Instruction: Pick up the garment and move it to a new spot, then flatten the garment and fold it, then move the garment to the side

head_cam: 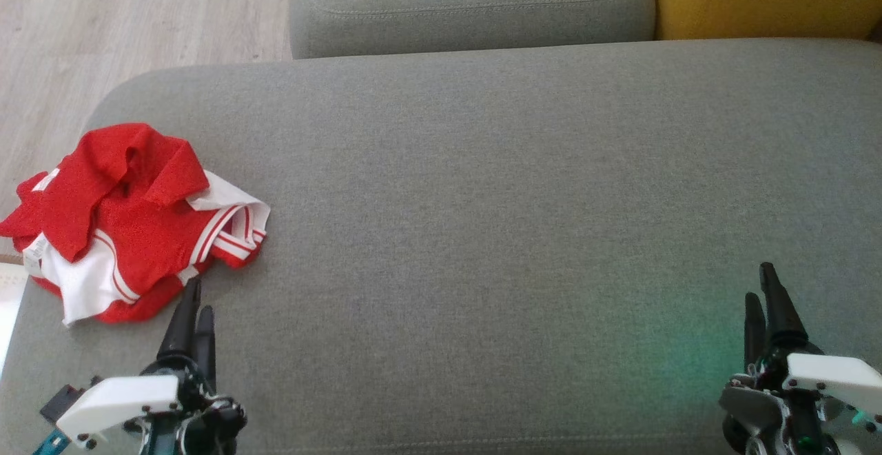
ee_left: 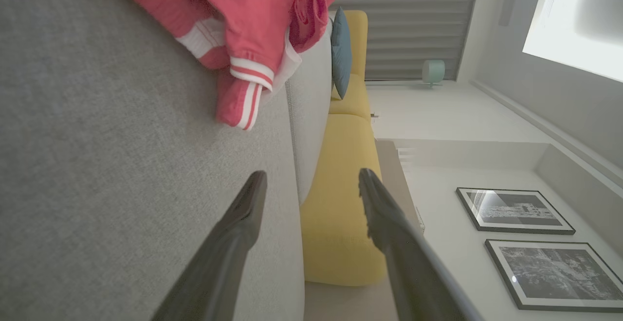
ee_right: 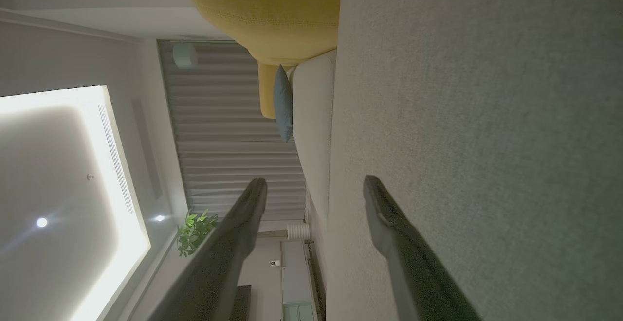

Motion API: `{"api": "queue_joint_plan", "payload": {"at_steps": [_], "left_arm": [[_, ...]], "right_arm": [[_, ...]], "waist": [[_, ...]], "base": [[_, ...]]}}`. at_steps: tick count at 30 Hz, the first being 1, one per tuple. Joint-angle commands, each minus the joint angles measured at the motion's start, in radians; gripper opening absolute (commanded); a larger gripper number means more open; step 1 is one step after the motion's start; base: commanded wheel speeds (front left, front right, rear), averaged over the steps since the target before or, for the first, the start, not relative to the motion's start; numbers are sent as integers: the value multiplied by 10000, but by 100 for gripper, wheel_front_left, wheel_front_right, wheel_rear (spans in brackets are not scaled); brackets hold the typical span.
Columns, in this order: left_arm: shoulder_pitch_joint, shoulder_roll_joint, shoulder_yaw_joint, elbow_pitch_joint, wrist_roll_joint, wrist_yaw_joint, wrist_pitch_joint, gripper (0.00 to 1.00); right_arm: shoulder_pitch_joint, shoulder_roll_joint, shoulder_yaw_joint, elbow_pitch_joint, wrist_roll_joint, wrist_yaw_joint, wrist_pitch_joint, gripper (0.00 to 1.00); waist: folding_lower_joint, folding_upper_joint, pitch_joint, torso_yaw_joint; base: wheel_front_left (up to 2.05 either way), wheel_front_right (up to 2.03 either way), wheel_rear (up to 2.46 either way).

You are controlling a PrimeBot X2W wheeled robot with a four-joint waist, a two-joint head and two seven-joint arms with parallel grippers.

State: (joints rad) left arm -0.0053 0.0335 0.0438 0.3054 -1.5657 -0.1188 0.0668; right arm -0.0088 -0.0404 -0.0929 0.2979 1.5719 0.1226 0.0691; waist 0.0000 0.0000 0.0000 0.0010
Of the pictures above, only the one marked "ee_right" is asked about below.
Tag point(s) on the round ceiling spotlight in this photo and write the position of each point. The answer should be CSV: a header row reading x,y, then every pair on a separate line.
x,y
42,222
159,218

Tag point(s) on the large yellow sofa cushion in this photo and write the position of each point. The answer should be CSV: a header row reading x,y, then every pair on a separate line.
x,y
267,9

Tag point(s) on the small yellow sofa cushion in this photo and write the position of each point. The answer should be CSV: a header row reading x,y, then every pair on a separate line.
x,y
266,92

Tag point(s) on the grey fabric sofa seat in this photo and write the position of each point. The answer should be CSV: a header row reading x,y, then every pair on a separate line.
x,y
486,92

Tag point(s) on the round pale green lamp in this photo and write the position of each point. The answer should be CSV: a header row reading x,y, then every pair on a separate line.
x,y
185,56

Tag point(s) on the green leafy houseplant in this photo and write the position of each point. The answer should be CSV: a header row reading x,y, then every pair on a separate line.
x,y
194,233

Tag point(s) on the dark flat screen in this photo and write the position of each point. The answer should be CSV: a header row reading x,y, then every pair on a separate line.
x,y
242,304

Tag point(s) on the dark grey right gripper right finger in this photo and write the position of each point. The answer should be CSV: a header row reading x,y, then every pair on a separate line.
x,y
413,267

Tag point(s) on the white ribbed cylinder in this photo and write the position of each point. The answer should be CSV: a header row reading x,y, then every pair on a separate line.
x,y
298,231

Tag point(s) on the blue throw pillow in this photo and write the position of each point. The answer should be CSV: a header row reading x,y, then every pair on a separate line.
x,y
283,102

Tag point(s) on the grey pleated curtain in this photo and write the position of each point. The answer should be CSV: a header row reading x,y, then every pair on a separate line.
x,y
219,141

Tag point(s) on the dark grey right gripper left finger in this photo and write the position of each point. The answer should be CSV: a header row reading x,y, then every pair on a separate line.
x,y
229,258

